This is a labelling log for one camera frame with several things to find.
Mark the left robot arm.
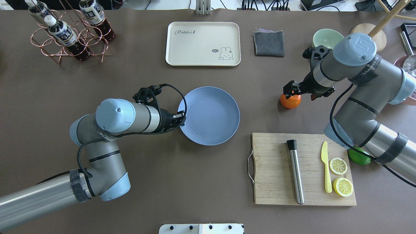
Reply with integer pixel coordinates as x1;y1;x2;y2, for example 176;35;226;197
1;84;187;231

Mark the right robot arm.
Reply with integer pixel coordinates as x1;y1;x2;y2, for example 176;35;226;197
283;33;416;183

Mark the tea bottle left back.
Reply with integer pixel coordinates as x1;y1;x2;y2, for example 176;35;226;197
25;0;53;25

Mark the yellow plastic knife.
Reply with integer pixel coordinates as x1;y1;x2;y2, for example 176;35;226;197
321;141;332;193

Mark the copper wire bottle rack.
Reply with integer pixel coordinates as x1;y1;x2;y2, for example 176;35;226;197
26;0;115;64

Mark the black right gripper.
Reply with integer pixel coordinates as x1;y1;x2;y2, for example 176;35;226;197
283;45;335;101

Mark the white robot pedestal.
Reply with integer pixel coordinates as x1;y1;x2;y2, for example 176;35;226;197
159;223;245;234

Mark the grey folded cloth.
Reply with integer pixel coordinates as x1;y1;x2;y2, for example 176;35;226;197
253;28;285;57

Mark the cream rabbit tray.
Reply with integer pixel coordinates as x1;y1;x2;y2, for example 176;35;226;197
165;22;241;66

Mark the aluminium frame post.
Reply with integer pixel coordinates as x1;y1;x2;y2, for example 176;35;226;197
196;0;211;15

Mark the steel muddler black tip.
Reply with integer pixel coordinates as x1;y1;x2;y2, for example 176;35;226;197
287;139;305;205

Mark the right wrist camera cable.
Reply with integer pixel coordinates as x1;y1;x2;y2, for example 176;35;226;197
330;83;416;188

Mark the lemon slice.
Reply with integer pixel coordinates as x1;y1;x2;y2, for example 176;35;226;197
329;157;348;175
332;177;354;197

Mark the tea bottle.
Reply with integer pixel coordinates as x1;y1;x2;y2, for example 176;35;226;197
25;0;53;25
44;15;90;61
79;0;115;42

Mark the tea bottle front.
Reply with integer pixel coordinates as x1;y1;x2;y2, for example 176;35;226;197
44;15;90;61

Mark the lemon slice lower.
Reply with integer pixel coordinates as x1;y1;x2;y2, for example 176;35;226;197
332;177;354;197

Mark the blue plate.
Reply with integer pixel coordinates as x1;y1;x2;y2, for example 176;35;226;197
180;86;240;146

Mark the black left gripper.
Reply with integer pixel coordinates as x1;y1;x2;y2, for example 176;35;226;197
133;85;186;134

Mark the metal ice scoop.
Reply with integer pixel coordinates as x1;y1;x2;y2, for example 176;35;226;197
399;31;416;78

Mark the wooden cutting board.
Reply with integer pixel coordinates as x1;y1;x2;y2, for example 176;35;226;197
252;132;357;206

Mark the lemon slice upper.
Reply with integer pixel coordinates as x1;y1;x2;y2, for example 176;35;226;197
329;157;348;175

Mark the green lime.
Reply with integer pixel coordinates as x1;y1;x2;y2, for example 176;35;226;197
347;149;371;165

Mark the tea bottle right back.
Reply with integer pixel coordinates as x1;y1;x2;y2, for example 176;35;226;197
79;0;115;42

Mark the wooden cup tree stand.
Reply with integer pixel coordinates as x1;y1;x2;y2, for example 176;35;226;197
351;0;415;52

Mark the pink bowl with ice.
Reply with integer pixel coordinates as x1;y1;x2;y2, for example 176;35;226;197
390;70;416;106

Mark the green bowl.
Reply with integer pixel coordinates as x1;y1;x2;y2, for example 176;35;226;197
312;29;344;49

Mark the orange mandarin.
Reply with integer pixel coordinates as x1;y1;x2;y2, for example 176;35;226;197
280;94;302;109

